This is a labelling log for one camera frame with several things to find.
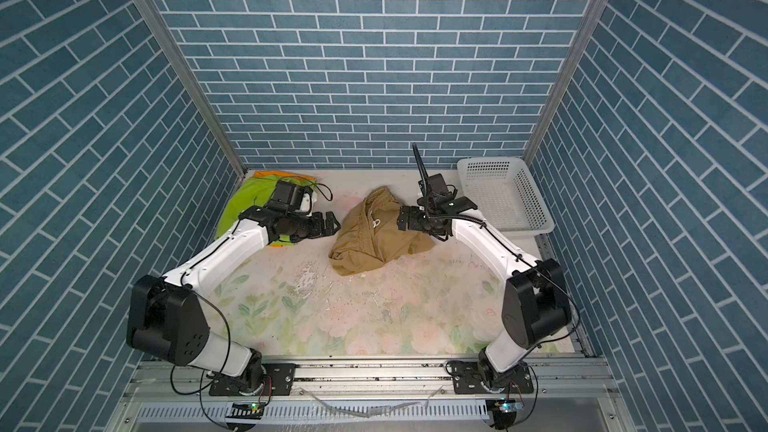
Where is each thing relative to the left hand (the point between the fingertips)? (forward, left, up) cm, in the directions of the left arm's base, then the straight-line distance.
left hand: (328, 226), depth 86 cm
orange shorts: (+35, +31, -13) cm, 48 cm away
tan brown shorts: (+3, -11, -10) cm, 15 cm away
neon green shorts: (+20, +31, -9) cm, 39 cm away
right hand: (+1, -23, +2) cm, 23 cm away
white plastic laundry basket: (+25, -64, -14) cm, 70 cm away
